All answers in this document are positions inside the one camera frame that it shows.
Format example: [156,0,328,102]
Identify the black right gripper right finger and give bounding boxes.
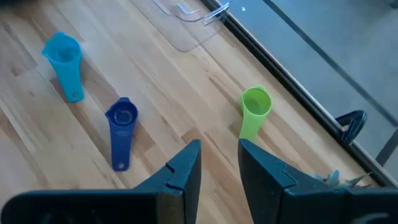
[238,138,398,224]

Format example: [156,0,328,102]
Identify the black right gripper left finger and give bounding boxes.
[0,139,202,224]

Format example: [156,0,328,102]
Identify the dark blue measuring cup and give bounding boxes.
[104,96,139,172]

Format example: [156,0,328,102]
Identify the green measuring cup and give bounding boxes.
[238,85,274,142]

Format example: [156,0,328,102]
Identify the light blue measuring cup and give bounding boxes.
[41,31,85,103]

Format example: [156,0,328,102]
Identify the clear plastic basket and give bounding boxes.
[130,0,236,53]

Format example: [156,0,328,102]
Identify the black table clamp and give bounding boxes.
[335,110,368,146]

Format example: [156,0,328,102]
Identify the black table frame rails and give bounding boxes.
[198,0,398,189]

